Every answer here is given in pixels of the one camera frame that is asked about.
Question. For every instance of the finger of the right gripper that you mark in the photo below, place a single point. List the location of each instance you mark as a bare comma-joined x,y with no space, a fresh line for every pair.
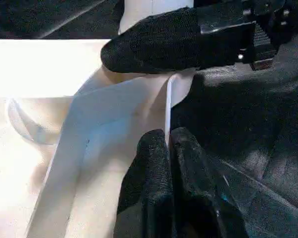
164,47

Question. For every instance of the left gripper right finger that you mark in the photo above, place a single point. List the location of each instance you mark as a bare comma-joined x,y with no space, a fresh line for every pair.
203,198

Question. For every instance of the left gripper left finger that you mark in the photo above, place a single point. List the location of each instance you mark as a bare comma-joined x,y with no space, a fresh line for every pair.
149,193

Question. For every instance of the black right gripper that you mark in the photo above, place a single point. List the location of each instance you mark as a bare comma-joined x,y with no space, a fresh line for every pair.
275,24

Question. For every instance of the white plastic table leg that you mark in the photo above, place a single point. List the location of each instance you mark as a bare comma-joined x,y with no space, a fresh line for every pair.
151,10

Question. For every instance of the white plastic table top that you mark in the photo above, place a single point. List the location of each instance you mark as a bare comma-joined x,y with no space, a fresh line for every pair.
39,69

